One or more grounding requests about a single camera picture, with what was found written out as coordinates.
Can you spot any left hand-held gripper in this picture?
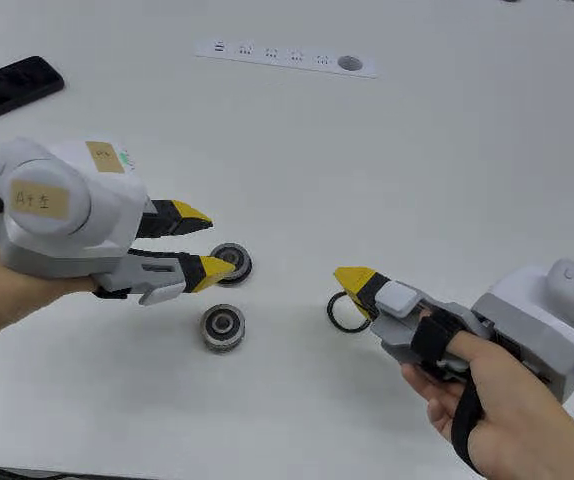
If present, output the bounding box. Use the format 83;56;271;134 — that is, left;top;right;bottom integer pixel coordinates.
0;138;237;307

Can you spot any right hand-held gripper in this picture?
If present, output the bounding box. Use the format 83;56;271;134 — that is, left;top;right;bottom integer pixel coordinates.
333;258;574;404

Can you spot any black phone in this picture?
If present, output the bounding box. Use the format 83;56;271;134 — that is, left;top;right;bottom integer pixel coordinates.
0;55;66;131

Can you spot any metal wheel with rubber ring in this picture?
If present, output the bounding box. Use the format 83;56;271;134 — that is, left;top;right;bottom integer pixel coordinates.
198;303;247;355
209;242;255;288

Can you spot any white socket panel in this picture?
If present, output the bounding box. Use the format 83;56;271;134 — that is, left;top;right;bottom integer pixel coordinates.
194;37;381;80

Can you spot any person's left forearm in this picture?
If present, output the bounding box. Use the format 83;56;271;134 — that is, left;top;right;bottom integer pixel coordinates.
0;243;99;357

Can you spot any black rubber ring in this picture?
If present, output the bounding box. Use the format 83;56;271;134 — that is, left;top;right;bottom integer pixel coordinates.
326;289;373;334

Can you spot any person's right hand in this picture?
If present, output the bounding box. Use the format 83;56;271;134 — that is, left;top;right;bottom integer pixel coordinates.
400;309;574;480

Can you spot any white table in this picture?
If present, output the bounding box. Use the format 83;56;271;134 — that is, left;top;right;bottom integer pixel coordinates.
0;0;574;480

